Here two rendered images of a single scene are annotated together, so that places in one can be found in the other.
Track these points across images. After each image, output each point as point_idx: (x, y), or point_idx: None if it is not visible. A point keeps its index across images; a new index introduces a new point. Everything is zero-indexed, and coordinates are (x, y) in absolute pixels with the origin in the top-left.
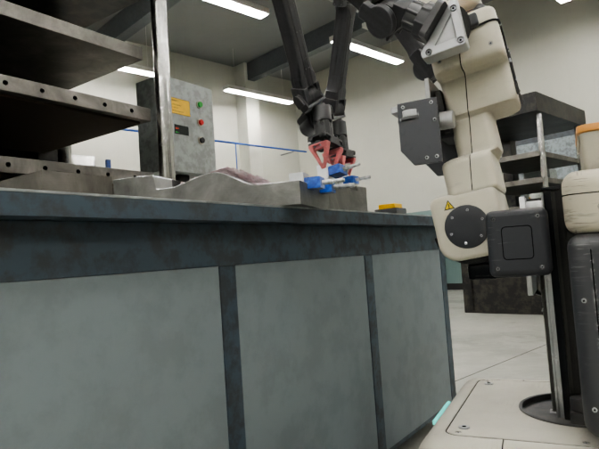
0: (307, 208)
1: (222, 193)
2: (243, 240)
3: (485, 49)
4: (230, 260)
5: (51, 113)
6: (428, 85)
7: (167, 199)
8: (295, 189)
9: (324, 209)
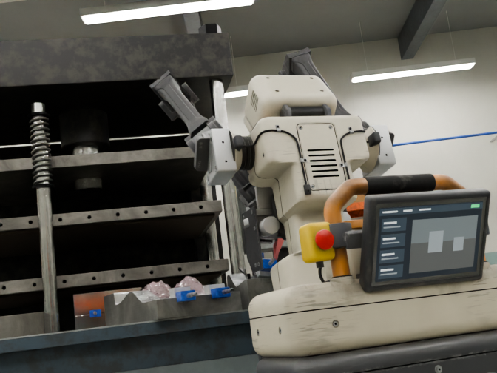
0: (189, 317)
1: (134, 309)
2: (123, 351)
3: (262, 161)
4: (107, 369)
5: (140, 225)
6: (256, 193)
7: (24, 336)
8: (155, 306)
9: (215, 314)
